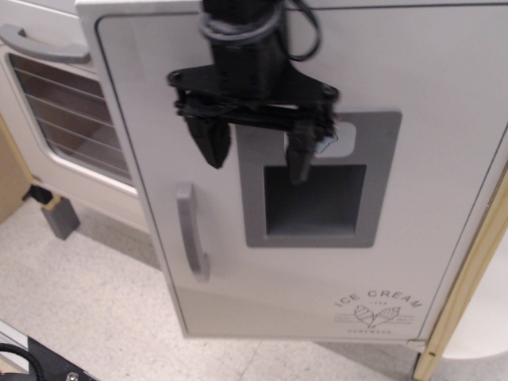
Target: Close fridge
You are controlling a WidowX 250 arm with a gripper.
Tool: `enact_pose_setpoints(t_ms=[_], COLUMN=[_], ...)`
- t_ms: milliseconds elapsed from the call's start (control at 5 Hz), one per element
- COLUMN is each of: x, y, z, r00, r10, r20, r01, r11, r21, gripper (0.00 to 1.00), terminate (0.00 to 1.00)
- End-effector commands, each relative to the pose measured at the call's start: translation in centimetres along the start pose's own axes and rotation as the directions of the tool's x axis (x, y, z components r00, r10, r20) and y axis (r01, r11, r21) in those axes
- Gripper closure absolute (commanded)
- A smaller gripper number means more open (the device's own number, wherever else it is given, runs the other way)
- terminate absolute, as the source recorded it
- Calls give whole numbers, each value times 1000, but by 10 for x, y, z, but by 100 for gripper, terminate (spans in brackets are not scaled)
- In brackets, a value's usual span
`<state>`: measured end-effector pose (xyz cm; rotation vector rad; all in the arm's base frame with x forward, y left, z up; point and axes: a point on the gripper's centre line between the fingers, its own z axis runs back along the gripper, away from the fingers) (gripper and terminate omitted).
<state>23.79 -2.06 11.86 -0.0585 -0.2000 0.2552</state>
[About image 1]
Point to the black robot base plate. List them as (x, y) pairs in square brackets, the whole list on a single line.
[(54, 366)]

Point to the white oven door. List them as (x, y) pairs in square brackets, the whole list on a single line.
[(59, 119)]

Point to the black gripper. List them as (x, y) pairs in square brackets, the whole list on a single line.
[(252, 81)]

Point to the wooden side post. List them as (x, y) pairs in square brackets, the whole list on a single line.
[(483, 247)]

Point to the grey ice dispenser panel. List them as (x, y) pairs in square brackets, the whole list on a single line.
[(339, 205)]

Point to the grey oven handle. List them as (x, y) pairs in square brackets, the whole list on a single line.
[(14, 37)]

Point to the grey fridge door handle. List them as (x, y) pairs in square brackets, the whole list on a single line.
[(197, 258)]

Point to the white toy kitchen cabinet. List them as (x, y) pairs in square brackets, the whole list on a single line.
[(39, 12)]

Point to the black clamp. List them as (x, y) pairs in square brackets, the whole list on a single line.
[(40, 194)]

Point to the aluminium rail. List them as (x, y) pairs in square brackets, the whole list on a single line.
[(10, 335)]

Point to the grey cabinet leg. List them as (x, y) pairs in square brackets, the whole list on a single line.
[(61, 218)]

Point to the white toy fridge door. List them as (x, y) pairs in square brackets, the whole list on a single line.
[(443, 65)]

